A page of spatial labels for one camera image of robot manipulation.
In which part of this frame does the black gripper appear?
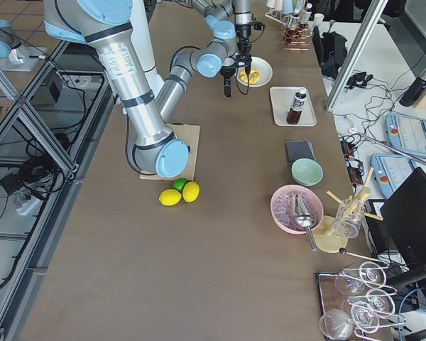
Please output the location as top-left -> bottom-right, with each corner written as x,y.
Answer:
235,24 -> 252,74

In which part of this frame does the braided glazed donut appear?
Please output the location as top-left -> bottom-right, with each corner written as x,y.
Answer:
238,68 -> 260,85

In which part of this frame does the white round plate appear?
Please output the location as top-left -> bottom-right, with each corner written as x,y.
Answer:
234,56 -> 273,87

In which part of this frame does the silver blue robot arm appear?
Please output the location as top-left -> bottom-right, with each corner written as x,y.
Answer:
43,1 -> 254,178

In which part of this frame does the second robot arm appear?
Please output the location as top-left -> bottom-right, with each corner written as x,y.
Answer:
0,19 -> 21,59

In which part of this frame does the cream rabbit serving tray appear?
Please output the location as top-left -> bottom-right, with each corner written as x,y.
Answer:
270,87 -> 317,127

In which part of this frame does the dark tea bottle on tray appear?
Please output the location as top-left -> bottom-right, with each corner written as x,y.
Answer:
286,87 -> 307,124

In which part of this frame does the black glass tray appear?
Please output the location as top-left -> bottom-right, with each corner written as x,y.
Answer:
316,272 -> 364,327

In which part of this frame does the bottle in copper rack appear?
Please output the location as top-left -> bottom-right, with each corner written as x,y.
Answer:
287,11 -> 300,39

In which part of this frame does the bamboo cutting board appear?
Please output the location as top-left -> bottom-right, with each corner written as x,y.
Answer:
139,124 -> 200,180

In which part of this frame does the grey folded cloth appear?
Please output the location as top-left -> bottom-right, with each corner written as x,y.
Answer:
285,139 -> 316,163

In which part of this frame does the mint green bowl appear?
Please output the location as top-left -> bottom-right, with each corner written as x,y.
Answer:
291,158 -> 324,187

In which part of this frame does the green lime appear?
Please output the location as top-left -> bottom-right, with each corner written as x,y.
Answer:
173,178 -> 189,193

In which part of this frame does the yellow lemon near board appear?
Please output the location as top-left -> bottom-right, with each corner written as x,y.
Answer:
182,181 -> 200,202

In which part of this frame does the pink ice bowl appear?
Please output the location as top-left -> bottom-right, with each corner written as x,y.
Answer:
271,185 -> 324,234

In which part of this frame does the yellow lemon far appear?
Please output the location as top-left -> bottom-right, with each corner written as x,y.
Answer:
158,188 -> 182,207

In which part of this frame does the metal ice scoop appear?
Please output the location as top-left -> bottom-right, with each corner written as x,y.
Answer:
293,195 -> 318,251

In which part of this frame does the black thermos flask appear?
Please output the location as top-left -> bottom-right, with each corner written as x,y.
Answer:
399,68 -> 426,107

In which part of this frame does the blue teach pendant far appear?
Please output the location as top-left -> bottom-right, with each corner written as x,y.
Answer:
385,112 -> 426,158

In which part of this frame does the blue teach pendant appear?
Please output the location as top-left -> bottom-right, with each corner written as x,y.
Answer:
385,112 -> 426,158
370,153 -> 417,199

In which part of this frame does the blue teach pendant near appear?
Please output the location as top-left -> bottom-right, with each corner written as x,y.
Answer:
370,153 -> 417,199

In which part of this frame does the clear glass mug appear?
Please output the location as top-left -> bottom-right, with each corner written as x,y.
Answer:
332,199 -> 364,239

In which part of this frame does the wooden cup tree stand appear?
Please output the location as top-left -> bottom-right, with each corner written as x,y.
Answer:
314,167 -> 383,253

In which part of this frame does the black computer monitor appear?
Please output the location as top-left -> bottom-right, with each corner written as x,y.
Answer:
381,168 -> 426,263

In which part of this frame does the wine glass upper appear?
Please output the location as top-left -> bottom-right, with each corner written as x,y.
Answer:
334,261 -> 386,296

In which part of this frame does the wine glass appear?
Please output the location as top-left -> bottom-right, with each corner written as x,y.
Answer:
342,288 -> 395,319
319,301 -> 380,340
334,261 -> 386,296

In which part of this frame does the wine glass middle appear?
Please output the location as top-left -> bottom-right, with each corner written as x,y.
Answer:
342,288 -> 395,319

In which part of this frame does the wine glass lower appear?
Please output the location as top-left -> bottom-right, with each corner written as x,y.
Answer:
319,301 -> 380,340

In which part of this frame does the copper wire bottle rack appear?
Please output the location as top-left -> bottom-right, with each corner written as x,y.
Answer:
281,23 -> 312,51

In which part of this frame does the aluminium frame post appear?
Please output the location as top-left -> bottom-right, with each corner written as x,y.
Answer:
325,0 -> 388,113

